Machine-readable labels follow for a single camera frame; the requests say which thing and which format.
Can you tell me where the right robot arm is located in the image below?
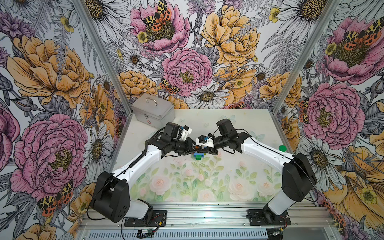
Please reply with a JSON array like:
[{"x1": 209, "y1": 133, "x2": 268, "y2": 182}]
[{"x1": 196, "y1": 119, "x2": 318, "y2": 219}]

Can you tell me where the aluminium front rail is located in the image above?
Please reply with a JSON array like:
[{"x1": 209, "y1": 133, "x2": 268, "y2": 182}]
[{"x1": 78, "y1": 201, "x2": 335, "y2": 231}]

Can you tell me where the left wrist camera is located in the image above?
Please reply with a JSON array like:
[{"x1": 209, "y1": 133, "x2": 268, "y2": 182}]
[{"x1": 180, "y1": 126, "x2": 192, "y2": 141}]

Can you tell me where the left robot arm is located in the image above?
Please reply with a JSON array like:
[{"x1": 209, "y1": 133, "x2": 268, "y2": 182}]
[{"x1": 89, "y1": 123, "x2": 218, "y2": 225}]

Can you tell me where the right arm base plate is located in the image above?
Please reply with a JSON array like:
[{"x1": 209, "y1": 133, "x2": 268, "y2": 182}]
[{"x1": 246, "y1": 209, "x2": 292, "y2": 227}]

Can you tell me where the silver metal case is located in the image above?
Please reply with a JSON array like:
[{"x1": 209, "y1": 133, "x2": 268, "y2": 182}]
[{"x1": 132, "y1": 94, "x2": 175, "y2": 129}]

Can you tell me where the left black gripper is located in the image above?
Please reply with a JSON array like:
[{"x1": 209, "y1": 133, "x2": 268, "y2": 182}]
[{"x1": 171, "y1": 137, "x2": 201, "y2": 156}]

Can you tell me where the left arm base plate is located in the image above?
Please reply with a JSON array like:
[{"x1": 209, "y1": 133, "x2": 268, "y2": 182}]
[{"x1": 124, "y1": 210, "x2": 168, "y2": 228}]

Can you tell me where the light blue long lego brick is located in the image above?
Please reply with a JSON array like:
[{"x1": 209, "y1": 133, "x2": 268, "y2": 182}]
[{"x1": 194, "y1": 153, "x2": 205, "y2": 158}]

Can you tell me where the small green circuit board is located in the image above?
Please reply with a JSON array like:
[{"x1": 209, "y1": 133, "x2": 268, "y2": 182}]
[{"x1": 137, "y1": 229, "x2": 152, "y2": 238}]

